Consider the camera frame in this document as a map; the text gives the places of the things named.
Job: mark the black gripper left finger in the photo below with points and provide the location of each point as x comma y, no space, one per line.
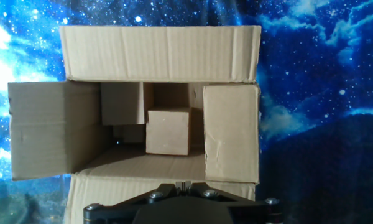
124,208

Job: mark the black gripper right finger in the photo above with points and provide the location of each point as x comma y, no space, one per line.
255,211

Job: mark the small brown cardboard box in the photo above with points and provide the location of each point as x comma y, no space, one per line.
168,132
122,104

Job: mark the dark forest print cloth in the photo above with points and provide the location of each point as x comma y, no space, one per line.
329,174

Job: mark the blue galaxy print cloth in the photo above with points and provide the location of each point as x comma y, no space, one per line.
314,46

